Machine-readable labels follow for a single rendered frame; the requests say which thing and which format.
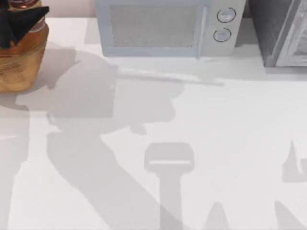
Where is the grey cabinet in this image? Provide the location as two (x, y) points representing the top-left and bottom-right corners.
(248, 0), (307, 68)

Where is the pale microwave oven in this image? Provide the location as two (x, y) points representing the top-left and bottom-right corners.
(94, 0), (247, 60)

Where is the pale grey cabinet door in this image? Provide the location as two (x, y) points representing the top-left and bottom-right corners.
(271, 0), (307, 68)

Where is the amber brown bottle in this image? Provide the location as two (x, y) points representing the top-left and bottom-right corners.
(0, 0), (50, 94)

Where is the microwave oven door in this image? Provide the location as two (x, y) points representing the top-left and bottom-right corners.
(94, 0), (207, 58)

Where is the round microwave knob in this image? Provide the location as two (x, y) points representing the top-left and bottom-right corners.
(212, 27), (232, 44)
(216, 7), (237, 24)

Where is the microwave door handle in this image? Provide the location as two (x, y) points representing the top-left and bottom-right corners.
(196, 5), (209, 60)

